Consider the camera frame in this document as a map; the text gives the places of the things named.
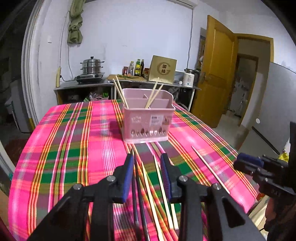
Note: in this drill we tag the green onion stalks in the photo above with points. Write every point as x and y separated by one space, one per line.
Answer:
126 76

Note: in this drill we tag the dark sauce bottle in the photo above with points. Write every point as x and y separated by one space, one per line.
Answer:
142 67

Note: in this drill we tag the yellow wooden door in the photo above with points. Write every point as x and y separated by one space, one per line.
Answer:
217 81

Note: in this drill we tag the black chopstick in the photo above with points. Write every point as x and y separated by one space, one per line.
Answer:
134 208
141 204

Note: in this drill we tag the gold emblem box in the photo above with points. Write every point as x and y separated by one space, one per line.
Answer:
161 69

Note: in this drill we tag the white electric kettle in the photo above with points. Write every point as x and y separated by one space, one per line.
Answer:
189 77

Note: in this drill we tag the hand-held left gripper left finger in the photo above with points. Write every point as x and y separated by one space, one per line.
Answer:
128 176

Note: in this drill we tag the pink plaid tablecloth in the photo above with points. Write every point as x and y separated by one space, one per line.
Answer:
69 150

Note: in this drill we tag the wooden cutting board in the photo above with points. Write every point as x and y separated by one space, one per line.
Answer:
113 78

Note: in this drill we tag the yellowed power strip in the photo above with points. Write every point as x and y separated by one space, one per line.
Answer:
58 77

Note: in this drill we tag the pink basket with greens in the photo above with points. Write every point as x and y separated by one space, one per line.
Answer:
99 97

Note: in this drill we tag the yellow packet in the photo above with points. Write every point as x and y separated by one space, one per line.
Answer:
284 157

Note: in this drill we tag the white air conditioner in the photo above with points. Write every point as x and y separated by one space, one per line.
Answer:
182 2

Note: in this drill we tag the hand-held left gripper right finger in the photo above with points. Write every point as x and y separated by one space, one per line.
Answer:
166 178

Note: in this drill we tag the small condiment jar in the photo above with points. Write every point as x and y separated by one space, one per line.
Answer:
146 72

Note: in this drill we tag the clear plastic bottle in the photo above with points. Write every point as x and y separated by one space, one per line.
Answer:
131 68

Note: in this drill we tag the red lid jar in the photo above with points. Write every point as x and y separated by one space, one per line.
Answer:
125 70

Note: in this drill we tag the pink plastic utensil holder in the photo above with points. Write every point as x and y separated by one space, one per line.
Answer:
143 125

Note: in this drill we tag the stainless steel kitchen counter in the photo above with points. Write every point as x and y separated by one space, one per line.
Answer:
81 87

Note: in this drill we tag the white sliding door frame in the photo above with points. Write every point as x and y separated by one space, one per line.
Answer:
30 69

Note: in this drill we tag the black induction cooktop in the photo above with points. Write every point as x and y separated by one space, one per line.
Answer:
92 78

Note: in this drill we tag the green hanging cloth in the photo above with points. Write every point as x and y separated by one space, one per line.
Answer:
75 23

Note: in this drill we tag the wooden chopstick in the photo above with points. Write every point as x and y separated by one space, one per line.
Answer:
122 92
208 166
175 217
119 92
159 173
151 197
150 97
154 97

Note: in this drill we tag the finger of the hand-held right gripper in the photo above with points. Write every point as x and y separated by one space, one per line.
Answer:
242 168
251 160

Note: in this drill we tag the stainless steel steamer pot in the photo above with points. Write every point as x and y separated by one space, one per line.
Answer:
91 66

